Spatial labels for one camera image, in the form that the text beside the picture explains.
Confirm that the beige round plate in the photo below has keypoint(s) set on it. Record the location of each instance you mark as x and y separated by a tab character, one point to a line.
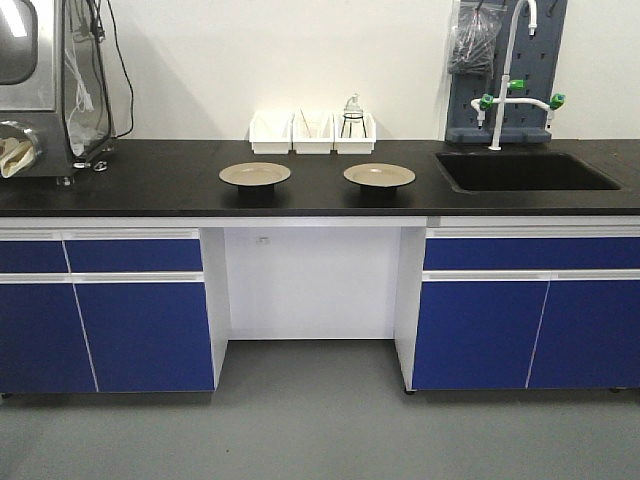
379	175
254	174

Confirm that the black plate stand left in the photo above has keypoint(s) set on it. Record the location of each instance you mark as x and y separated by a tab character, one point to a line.
256	191

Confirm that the right white plastic bin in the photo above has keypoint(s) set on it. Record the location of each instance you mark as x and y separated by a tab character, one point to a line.
356	145

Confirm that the white plastic bin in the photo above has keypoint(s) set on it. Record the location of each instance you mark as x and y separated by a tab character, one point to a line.
356	145
322	127
270	132

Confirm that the middle white plastic bin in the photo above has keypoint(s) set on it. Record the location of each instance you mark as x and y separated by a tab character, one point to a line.
322	127

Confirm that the left white plastic bin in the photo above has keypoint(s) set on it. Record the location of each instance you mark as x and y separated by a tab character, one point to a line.
270	132

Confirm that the red glass stirring rod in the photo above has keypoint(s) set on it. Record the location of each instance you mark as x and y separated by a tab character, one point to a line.
306	124

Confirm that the black lab sink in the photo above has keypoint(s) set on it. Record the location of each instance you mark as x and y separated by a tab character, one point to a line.
509	172

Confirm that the white gooseneck lab faucet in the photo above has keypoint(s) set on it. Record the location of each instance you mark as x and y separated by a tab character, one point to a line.
509	75

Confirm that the blue white lab bench cabinet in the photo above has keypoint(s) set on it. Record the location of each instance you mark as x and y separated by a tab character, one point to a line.
149	304

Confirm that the plastic bag of pegs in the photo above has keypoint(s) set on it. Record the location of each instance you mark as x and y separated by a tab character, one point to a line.
474	38

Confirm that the grey pegboard drying rack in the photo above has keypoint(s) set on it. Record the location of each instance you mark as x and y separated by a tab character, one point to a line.
461	127

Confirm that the beige cloth glove sleeve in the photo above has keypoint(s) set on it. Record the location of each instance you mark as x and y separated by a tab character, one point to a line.
19	148

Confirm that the stainless steel cabinet machine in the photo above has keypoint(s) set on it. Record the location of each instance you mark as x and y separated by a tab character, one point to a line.
53	80

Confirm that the black wire tripod stand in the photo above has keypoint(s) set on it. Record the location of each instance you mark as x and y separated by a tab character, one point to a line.
351	130

